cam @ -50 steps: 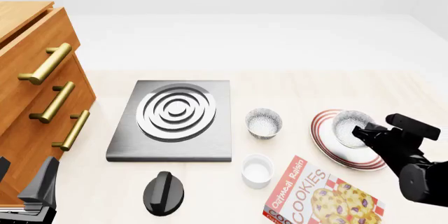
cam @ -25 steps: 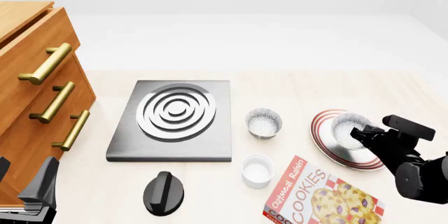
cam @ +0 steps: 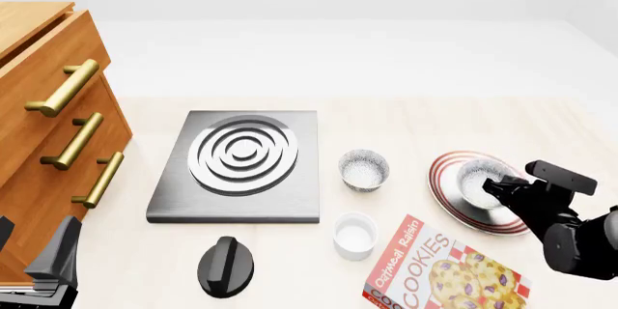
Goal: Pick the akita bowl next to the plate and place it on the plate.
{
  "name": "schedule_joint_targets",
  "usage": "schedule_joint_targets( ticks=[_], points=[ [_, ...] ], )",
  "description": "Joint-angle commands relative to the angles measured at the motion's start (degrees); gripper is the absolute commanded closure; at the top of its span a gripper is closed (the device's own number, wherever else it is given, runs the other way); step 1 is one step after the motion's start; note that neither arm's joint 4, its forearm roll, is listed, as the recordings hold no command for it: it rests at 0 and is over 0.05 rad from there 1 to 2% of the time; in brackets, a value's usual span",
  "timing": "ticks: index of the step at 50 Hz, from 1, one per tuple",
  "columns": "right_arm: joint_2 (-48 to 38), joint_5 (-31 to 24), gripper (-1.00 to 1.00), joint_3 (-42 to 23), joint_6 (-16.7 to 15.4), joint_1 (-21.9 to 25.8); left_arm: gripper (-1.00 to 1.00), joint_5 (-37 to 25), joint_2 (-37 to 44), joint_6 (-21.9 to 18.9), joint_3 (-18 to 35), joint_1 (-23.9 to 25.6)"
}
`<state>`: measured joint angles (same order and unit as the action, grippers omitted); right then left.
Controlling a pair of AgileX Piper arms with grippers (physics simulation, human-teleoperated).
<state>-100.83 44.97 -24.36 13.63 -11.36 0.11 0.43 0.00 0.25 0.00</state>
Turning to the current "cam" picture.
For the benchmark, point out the flat stove plate with rings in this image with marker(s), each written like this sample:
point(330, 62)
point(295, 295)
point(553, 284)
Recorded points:
point(270, 193)

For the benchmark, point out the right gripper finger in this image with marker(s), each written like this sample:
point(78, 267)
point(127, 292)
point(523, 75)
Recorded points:
point(502, 191)
point(516, 181)

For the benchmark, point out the small white ramekin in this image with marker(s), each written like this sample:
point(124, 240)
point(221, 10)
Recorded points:
point(355, 236)

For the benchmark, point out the wooden cabinet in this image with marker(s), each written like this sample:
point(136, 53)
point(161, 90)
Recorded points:
point(29, 19)

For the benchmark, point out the plate with red rings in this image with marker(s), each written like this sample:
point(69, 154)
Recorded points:
point(449, 186)

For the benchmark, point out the flat plate on black stalk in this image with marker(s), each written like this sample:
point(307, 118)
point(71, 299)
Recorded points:
point(562, 176)

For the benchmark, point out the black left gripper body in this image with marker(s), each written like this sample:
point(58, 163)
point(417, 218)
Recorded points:
point(38, 296)

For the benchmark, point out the wooden drawer pulled out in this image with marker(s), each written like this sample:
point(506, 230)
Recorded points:
point(48, 52)

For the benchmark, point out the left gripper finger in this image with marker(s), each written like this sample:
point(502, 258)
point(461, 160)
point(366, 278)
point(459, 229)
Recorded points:
point(60, 258)
point(5, 231)

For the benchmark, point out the round black stove knob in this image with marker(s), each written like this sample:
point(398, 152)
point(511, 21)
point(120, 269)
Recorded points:
point(224, 267)

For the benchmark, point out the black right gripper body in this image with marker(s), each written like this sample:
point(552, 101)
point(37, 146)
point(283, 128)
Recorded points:
point(543, 204)

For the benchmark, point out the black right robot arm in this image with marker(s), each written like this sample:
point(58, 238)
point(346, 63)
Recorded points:
point(579, 247)

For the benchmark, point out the wooden drawer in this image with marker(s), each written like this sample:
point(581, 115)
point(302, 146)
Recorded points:
point(29, 186)
point(55, 211)

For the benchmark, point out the oatmeal raisin cookies box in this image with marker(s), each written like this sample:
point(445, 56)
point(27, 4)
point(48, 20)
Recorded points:
point(434, 273)

